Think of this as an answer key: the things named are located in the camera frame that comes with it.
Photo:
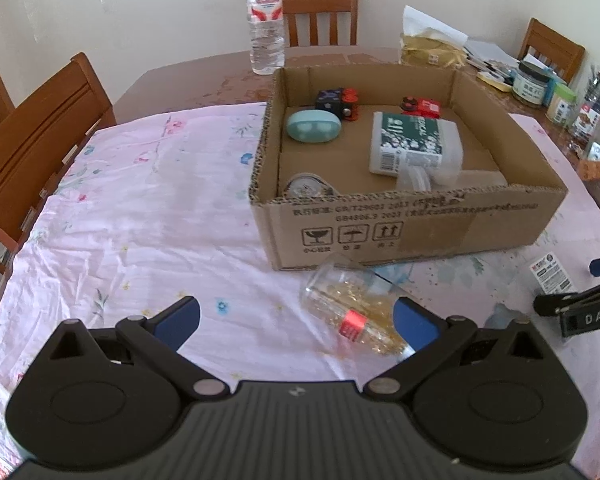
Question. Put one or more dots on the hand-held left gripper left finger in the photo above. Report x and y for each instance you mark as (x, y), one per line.
(176, 321)

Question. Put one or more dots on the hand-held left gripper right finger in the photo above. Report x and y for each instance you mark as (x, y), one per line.
(416, 325)

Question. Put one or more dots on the white battery pack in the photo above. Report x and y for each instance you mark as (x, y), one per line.
(552, 272)

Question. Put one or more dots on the cardboard box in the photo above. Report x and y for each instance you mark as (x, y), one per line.
(430, 230)

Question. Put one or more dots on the clear correction tape dispenser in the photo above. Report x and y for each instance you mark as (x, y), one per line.
(307, 187)

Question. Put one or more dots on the green white cotton swab box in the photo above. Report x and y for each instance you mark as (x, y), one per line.
(410, 142)

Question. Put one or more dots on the red toy car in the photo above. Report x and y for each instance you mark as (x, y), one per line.
(425, 107)

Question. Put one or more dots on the light blue round case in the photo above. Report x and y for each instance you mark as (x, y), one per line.
(312, 126)

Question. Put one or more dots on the black cube toy red buttons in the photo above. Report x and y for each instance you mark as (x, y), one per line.
(335, 102)

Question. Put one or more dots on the pink floral tablecloth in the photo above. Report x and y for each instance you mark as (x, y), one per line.
(155, 240)

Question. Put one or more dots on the pen holder with pens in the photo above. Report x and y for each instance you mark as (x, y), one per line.
(592, 100)

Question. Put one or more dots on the small jar green lid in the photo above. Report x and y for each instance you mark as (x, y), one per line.
(561, 105)

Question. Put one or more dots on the glass jar dark lid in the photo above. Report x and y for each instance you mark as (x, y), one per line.
(530, 87)

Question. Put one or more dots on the yellow sticky notes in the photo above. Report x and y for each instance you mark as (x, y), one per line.
(495, 81)

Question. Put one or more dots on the wooden chair back right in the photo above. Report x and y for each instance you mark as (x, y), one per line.
(552, 47)

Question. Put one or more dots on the wooden chair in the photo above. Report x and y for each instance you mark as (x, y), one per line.
(320, 15)
(552, 47)
(35, 145)

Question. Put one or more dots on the stack of papers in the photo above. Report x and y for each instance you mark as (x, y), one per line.
(487, 52)

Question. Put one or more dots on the clear water bottle red label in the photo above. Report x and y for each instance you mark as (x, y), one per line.
(266, 35)

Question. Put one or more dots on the white paper sheet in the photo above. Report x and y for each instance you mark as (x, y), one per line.
(430, 22)

